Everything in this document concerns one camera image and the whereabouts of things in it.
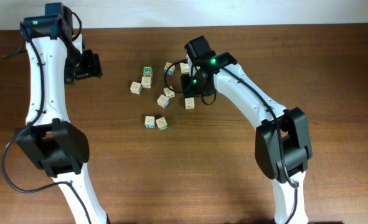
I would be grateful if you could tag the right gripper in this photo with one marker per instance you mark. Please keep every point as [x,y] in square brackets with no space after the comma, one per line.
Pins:
[187,92]

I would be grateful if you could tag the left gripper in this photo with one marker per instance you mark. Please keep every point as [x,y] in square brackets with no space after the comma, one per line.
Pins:
[94,67]

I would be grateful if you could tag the plain wooden block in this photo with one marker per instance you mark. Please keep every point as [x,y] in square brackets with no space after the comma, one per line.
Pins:
[189,103]
[184,68]

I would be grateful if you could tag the wooden block blue edge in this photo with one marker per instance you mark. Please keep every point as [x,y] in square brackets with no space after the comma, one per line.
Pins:
[163,101]

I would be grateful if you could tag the wooden block green side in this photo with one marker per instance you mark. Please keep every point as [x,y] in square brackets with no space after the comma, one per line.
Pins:
[161,123]

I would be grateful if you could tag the wooden block blue side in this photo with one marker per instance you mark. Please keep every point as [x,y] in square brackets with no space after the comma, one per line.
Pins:
[149,122]

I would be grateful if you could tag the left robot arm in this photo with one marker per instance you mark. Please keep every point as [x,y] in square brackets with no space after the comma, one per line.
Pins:
[58,57]

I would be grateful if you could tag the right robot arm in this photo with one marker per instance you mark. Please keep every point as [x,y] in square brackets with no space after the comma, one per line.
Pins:
[282,140]

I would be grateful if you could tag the plain wooden block top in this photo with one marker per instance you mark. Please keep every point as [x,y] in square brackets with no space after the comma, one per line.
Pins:
[184,68]

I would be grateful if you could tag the wooden block blue face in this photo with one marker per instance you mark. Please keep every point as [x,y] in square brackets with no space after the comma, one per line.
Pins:
[169,69]

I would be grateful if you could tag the small wooden block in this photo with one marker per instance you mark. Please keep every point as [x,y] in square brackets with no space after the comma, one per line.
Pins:
[168,93]

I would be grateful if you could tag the wooden block beige left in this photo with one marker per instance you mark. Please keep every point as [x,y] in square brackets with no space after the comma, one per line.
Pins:
[136,88]

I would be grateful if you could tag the wooden block beige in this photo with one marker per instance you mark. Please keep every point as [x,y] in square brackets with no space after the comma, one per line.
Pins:
[146,82]
[136,88]

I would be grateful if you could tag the wooden block green R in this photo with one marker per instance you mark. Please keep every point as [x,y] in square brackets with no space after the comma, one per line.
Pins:
[148,71]

